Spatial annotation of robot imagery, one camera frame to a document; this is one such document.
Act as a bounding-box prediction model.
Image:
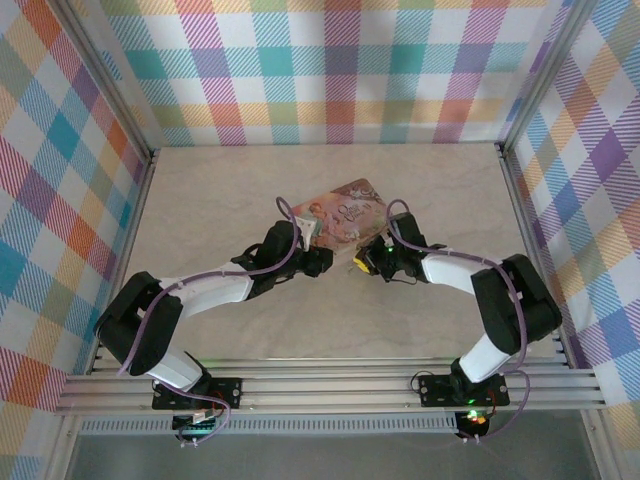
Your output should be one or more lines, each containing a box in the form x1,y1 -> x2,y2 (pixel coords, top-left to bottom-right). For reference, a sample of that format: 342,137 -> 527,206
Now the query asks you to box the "aluminium frame post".
494,0 -> 604,151
52,0 -> 161,161

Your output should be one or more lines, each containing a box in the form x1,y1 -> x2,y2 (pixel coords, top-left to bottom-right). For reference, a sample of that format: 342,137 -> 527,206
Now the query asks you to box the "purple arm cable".
387,198 -> 532,446
117,195 -> 307,449

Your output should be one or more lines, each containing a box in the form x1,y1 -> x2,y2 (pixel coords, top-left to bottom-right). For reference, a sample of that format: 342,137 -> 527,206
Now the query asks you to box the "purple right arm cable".
387,198 -> 532,446

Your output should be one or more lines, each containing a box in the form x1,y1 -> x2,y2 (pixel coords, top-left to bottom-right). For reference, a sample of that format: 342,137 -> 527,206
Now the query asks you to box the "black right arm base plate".
418,372 -> 510,407

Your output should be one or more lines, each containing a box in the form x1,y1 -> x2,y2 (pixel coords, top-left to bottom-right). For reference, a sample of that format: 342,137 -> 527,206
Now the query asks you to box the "grey slotted cable duct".
79,417 -> 459,436

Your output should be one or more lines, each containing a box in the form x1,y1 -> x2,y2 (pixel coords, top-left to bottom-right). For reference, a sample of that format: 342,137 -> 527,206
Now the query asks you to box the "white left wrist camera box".
293,213 -> 324,249

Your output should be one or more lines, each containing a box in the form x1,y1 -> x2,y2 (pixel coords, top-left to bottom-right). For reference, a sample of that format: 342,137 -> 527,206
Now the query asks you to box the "pink storybook diary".
289,175 -> 389,257

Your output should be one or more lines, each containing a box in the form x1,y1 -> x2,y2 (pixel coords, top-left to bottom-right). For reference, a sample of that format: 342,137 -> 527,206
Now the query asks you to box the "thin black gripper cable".
384,269 -> 419,287

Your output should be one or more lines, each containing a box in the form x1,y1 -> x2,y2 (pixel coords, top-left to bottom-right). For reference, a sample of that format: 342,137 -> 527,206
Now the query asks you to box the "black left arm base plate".
151,377 -> 245,411

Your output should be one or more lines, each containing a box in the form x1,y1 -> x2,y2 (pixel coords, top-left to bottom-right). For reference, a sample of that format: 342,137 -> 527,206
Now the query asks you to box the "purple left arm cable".
117,195 -> 307,449

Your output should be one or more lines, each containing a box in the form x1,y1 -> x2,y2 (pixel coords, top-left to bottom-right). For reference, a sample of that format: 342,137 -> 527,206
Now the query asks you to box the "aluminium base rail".
54,357 -> 609,416

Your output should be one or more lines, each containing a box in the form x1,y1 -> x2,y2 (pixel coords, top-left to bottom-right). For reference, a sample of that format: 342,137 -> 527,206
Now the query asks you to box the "aluminium side rail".
494,142 -> 581,371
52,147 -> 161,419

